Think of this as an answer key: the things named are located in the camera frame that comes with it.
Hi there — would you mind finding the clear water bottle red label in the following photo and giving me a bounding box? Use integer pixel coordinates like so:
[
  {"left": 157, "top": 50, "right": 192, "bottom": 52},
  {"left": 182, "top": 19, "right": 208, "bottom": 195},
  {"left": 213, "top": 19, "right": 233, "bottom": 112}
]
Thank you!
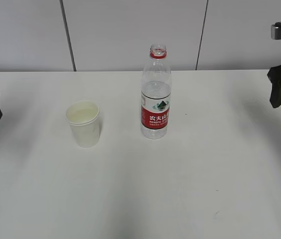
[{"left": 141, "top": 44, "right": 172, "bottom": 139}]

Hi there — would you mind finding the white paper cup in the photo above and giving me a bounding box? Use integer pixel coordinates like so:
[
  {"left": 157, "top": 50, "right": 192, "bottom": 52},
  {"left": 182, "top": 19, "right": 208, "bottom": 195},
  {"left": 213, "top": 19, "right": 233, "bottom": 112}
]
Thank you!
[{"left": 65, "top": 100, "right": 100, "bottom": 148}]

